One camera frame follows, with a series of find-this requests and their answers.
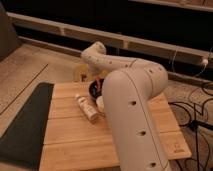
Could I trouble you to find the orange red pepper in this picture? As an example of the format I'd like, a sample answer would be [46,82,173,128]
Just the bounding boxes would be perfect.
[94,76,101,92]

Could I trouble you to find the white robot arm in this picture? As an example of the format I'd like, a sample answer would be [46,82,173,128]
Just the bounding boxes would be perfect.
[81,42,172,171]

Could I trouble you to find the dark ceramic bowl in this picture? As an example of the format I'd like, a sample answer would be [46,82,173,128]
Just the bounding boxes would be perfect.
[89,81,102,100]

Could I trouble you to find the white paper cup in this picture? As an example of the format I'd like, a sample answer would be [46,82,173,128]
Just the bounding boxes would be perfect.
[96,96,104,113]

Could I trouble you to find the white plastic bottle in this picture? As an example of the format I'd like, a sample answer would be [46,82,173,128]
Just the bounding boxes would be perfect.
[75,94,98,121]

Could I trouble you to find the yellow round object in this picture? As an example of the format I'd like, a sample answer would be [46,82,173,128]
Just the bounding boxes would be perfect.
[73,64,93,82]

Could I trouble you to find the white power plug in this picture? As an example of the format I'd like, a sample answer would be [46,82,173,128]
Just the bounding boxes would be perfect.
[201,59,209,66]

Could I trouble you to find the dark floor mat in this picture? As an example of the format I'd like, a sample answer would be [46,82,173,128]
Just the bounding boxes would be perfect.
[0,82,54,170]

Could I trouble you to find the white wall shelf rail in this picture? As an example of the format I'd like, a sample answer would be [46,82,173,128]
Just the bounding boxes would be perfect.
[7,12,213,62]

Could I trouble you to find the black cables on floor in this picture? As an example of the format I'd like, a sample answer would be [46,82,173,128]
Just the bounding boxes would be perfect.
[168,81,213,171]

